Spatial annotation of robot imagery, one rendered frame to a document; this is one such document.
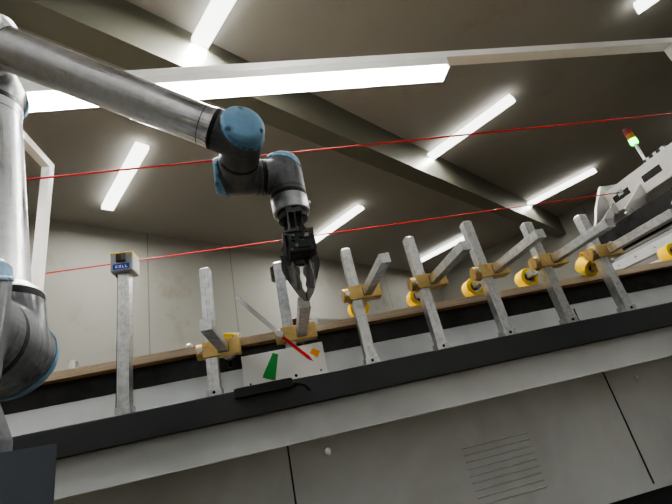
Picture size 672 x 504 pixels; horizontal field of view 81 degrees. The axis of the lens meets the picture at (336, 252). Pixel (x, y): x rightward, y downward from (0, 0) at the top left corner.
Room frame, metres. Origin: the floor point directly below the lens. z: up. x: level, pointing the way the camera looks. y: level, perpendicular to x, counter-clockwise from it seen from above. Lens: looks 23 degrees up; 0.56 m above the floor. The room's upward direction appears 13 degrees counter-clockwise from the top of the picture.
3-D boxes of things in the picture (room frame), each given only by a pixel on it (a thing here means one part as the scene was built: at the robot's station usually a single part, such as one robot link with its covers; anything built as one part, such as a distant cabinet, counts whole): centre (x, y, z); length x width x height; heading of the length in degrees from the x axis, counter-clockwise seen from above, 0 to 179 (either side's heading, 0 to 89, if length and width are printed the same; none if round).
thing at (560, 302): (1.49, -0.77, 0.88); 0.03 x 0.03 x 0.48; 11
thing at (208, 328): (1.16, 0.40, 0.84); 0.43 x 0.03 x 0.04; 11
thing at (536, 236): (1.39, -0.57, 0.95); 0.50 x 0.04 x 0.04; 11
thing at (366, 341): (1.34, -0.03, 0.88); 0.03 x 0.03 x 0.48; 11
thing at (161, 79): (1.62, 0.29, 2.34); 2.40 x 0.12 x 0.08; 101
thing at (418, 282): (1.40, -0.30, 0.94); 0.13 x 0.06 x 0.05; 101
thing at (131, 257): (1.20, 0.71, 1.18); 0.07 x 0.07 x 0.08; 11
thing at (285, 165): (0.84, 0.09, 1.14); 0.10 x 0.09 x 0.12; 112
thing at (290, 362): (1.27, 0.24, 0.75); 0.26 x 0.01 x 0.10; 101
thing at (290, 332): (1.30, 0.19, 0.84); 0.13 x 0.06 x 0.05; 101
